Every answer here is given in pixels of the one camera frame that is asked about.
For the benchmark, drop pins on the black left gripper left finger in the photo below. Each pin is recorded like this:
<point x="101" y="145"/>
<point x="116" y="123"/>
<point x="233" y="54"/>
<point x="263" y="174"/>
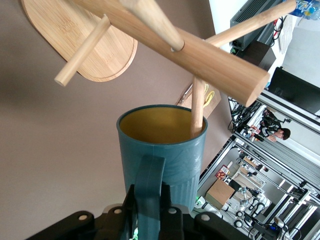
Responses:
<point x="128" y="215"/>

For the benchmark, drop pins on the lemon slice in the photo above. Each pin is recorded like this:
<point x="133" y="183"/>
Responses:
<point x="206" y="88"/>
<point x="211" y="96"/>

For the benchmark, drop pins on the wooden mug rack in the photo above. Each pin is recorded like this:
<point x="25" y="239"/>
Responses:
<point x="212" y="60"/>

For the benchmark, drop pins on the black monitor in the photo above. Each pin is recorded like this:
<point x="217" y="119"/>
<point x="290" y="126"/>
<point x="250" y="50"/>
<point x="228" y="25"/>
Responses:
<point x="297" y="90"/>

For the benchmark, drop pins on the seated person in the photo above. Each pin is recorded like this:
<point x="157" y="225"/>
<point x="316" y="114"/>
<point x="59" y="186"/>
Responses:
<point x="270" y="127"/>

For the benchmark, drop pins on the grey vented unit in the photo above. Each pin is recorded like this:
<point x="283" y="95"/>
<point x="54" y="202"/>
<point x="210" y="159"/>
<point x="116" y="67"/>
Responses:
<point x="250" y="15"/>

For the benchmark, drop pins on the teal cup yellow inside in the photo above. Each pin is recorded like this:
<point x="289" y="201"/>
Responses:
<point x="175" y="160"/>

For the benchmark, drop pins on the bamboo cutting board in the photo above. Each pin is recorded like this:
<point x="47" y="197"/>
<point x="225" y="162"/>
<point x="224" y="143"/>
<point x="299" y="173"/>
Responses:
<point x="214" y="106"/>

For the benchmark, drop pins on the cardboard box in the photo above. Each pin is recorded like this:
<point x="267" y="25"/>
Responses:
<point x="220" y="193"/>

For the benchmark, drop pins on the plastic water bottle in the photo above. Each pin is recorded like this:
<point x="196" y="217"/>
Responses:
<point x="310" y="10"/>

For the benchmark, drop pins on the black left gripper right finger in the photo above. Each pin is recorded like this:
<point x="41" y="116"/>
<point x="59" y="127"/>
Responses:
<point x="170" y="222"/>

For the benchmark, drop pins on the black box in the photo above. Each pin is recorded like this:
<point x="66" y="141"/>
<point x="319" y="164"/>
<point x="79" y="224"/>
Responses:
<point x="260" y="55"/>

